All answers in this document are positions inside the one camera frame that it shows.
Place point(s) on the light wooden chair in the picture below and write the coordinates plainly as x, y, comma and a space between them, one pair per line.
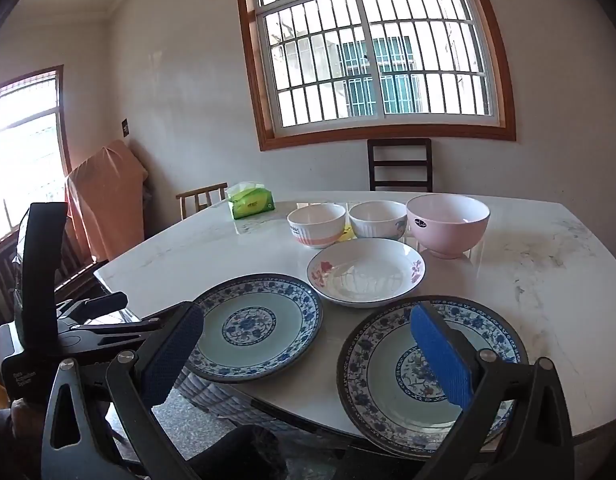
200, 192

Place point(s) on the white bowl with pink band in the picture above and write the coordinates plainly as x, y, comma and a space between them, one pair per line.
315, 230

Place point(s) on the green tissue pack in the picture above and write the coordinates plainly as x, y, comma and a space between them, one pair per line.
250, 205

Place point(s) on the blue floral plate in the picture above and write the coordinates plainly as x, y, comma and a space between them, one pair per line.
250, 327

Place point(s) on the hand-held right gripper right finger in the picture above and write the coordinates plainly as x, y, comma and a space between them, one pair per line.
437, 355

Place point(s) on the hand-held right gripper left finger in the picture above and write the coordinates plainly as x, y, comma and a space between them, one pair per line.
170, 355

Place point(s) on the white plate with pink flowers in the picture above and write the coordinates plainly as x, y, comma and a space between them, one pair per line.
368, 272

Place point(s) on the dark wooden bench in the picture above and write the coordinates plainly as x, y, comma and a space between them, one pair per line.
73, 270

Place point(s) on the side window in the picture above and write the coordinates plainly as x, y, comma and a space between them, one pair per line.
28, 160

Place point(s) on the dark wooden chair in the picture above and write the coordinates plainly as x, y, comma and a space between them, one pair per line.
398, 165

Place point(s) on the grey ribbed table base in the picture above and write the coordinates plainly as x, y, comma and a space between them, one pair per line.
223, 395

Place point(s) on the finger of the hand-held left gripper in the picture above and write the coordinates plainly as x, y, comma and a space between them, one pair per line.
98, 306
113, 337

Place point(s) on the large barred window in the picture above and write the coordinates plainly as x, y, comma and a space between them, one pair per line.
387, 134

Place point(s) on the orange cloth cover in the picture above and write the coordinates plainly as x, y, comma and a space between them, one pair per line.
108, 195

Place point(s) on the dark fuzzy cloth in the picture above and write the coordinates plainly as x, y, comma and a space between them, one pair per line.
248, 452

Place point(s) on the white bowl with blue print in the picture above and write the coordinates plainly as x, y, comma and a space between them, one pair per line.
375, 227

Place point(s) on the dark wall switch plate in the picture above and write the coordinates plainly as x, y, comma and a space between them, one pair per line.
125, 127

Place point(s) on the yellow round warning sticker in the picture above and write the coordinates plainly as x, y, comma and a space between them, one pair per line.
346, 234

